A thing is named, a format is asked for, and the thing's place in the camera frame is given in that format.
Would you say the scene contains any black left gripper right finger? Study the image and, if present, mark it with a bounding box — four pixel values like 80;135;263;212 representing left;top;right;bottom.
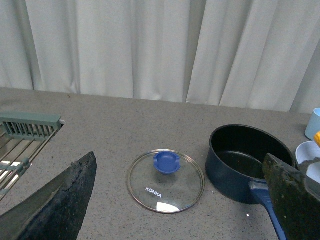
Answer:
262;153;320;240

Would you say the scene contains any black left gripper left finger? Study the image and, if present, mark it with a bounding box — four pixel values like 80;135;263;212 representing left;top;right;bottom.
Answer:
0;152;97;240

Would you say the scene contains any glass lid with blue knob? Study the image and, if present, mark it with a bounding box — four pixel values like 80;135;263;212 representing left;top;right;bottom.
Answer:
126;149;205;214

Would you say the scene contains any yellow corn cob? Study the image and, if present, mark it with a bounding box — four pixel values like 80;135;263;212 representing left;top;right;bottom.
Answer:
313;131;320;147

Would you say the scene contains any light blue plate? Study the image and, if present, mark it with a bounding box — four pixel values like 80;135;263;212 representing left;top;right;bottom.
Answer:
295;141;320;183

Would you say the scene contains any light blue cup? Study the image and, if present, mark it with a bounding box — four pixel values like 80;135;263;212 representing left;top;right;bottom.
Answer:
304;107;320;141

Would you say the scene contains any dark blue saucepan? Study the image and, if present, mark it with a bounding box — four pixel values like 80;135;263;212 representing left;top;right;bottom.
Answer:
205;124;295;240

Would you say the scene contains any green dish drying rack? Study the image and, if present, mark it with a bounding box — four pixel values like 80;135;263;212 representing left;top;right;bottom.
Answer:
0;111;64;199

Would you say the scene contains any white curtain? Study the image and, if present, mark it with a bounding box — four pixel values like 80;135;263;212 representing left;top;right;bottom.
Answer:
0;0;320;114

